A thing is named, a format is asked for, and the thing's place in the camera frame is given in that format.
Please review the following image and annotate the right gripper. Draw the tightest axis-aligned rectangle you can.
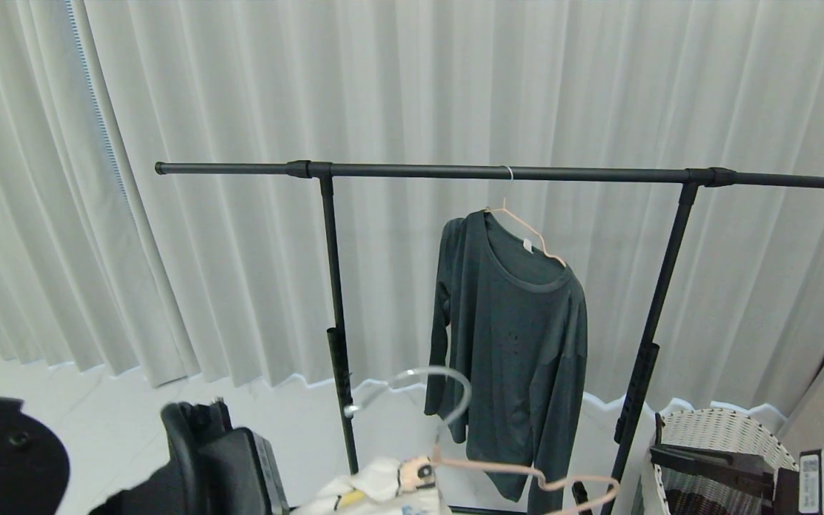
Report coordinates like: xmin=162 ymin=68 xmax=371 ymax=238
xmin=649 ymin=443 xmax=803 ymax=515

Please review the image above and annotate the dark grey T-shirt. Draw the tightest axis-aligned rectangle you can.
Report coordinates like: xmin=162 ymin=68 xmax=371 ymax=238
xmin=423 ymin=210 xmax=590 ymax=515

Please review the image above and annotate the pink clothes hanger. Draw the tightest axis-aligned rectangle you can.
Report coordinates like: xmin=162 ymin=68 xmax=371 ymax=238
xmin=484 ymin=166 xmax=569 ymax=270
xmin=342 ymin=366 xmax=622 ymax=515

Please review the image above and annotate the cream printed garment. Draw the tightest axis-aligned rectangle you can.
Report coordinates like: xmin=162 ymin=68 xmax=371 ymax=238
xmin=289 ymin=456 xmax=453 ymax=515

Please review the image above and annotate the white laundry basket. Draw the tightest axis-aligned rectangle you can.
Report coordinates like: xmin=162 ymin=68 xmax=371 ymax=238
xmin=632 ymin=408 xmax=801 ymax=515

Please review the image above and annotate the black clothes rack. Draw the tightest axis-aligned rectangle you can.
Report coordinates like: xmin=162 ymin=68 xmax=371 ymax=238
xmin=154 ymin=160 xmax=824 ymax=515

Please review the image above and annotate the white curtain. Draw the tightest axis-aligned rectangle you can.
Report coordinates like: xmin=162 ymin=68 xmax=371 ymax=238
xmin=0 ymin=0 xmax=824 ymax=433

